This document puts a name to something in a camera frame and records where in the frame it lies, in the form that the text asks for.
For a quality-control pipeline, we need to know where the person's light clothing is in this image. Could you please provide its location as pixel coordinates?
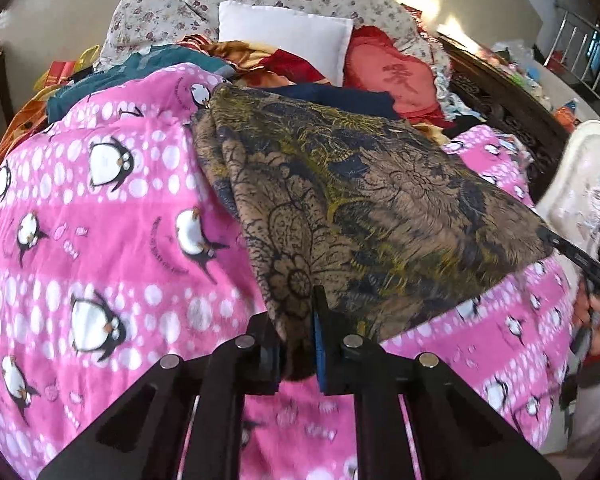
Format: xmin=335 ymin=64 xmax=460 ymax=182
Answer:
xmin=560 ymin=377 xmax=600 ymax=461

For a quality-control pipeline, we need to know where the dark blue cloth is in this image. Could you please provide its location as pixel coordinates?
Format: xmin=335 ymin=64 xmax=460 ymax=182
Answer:
xmin=260 ymin=82 xmax=403 ymax=121

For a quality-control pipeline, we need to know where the pile of bags and packets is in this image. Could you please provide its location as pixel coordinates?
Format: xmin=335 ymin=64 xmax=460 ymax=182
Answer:
xmin=480 ymin=42 xmax=581 ymax=128

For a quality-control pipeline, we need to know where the red bag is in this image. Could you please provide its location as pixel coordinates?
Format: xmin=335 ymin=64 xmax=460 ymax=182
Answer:
xmin=40 ymin=57 xmax=81 ymax=88

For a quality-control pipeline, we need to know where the orange patterned cloth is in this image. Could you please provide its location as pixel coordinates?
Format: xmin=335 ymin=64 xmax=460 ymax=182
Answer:
xmin=0 ymin=80 xmax=76 ymax=196

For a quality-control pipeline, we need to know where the metal railing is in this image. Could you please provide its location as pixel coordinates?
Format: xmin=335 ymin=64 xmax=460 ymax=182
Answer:
xmin=552 ymin=0 xmax=600 ymax=108

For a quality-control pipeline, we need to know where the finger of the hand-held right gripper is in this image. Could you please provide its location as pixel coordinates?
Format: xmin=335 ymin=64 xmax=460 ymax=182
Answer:
xmin=540 ymin=227 xmax=600 ymax=286

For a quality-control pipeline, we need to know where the ruffled floral cushion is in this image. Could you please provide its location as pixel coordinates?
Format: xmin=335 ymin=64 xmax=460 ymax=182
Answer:
xmin=427 ymin=40 xmax=483 ymax=123

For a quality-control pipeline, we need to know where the red and gold cloth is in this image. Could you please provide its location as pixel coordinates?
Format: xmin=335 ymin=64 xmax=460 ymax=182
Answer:
xmin=177 ymin=35 xmax=331 ymax=88

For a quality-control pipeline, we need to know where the brown floral patterned garment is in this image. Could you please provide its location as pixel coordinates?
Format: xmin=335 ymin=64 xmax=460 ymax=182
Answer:
xmin=190 ymin=82 xmax=556 ymax=381

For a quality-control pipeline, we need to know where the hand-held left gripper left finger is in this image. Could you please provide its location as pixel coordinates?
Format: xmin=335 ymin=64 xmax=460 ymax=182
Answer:
xmin=37 ymin=312 xmax=286 ymax=480

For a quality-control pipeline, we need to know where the red heart cushion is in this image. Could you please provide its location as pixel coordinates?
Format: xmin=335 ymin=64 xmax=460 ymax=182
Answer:
xmin=342 ymin=25 xmax=456 ymax=128

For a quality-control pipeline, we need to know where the white ornate chair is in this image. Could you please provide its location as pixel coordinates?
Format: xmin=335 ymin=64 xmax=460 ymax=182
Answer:
xmin=535 ymin=120 xmax=600 ymax=281

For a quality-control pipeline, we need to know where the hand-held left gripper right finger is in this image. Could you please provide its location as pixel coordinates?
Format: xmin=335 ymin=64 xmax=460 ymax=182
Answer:
xmin=310 ymin=285 xmax=563 ymax=480

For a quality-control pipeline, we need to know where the small floral pillow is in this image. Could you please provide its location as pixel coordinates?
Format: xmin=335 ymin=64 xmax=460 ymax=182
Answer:
xmin=100 ymin=0 xmax=221 ymax=73

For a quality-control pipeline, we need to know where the carved dark wooden headboard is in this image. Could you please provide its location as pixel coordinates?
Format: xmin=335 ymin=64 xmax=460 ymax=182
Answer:
xmin=437 ymin=32 xmax=573 ymax=206

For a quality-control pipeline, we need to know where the white square pillow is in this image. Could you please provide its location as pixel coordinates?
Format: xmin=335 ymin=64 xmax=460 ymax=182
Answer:
xmin=217 ymin=1 xmax=355 ymax=87

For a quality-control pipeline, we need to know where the teal cloth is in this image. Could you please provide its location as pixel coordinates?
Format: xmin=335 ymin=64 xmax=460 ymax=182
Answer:
xmin=45 ymin=44 xmax=236 ymax=123

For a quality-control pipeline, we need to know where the pink penguin print blanket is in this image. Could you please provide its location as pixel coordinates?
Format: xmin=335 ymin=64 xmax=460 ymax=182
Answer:
xmin=0 ymin=62 xmax=581 ymax=480

